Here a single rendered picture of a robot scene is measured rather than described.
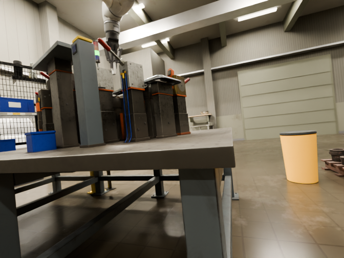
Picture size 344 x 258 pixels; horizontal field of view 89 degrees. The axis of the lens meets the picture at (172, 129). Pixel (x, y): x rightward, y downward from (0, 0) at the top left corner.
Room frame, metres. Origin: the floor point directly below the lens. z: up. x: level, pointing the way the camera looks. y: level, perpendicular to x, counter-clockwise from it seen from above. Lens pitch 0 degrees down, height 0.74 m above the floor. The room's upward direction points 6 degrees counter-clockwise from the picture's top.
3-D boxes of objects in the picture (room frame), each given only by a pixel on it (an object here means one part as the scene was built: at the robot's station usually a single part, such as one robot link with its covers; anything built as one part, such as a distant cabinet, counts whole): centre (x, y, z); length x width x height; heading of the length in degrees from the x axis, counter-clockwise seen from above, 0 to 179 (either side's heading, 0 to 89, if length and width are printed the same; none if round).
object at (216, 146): (1.48, 0.85, 0.68); 2.56 x 1.61 x 0.04; 71
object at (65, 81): (0.91, 0.55, 0.92); 0.10 x 0.08 x 0.45; 52
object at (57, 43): (0.91, 0.55, 1.16); 0.37 x 0.14 x 0.02; 52
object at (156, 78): (1.31, 0.51, 1.00); 1.38 x 0.22 x 0.02; 52
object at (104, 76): (0.97, 0.38, 0.90); 0.13 x 0.08 x 0.41; 142
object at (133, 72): (0.81, 0.17, 0.88); 0.12 x 0.07 x 0.36; 142
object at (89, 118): (0.75, 0.35, 0.92); 0.08 x 0.08 x 0.44; 52
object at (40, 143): (0.84, 0.63, 0.74); 0.11 x 0.10 x 0.09; 52
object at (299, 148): (2.05, -1.45, 0.28); 0.36 x 0.36 x 0.57
